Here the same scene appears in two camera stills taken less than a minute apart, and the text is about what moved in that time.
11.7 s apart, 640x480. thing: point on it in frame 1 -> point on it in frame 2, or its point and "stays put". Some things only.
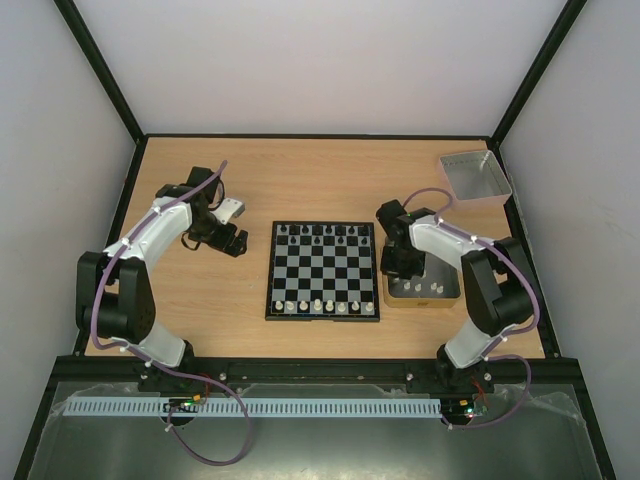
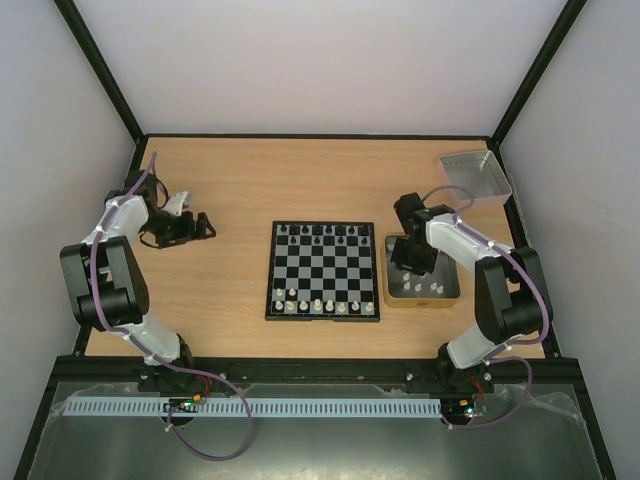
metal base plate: [533, 441] stays put
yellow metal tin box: [438, 287] stays put
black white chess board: [322, 271] stays put
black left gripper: [224, 242] -> [186, 234]
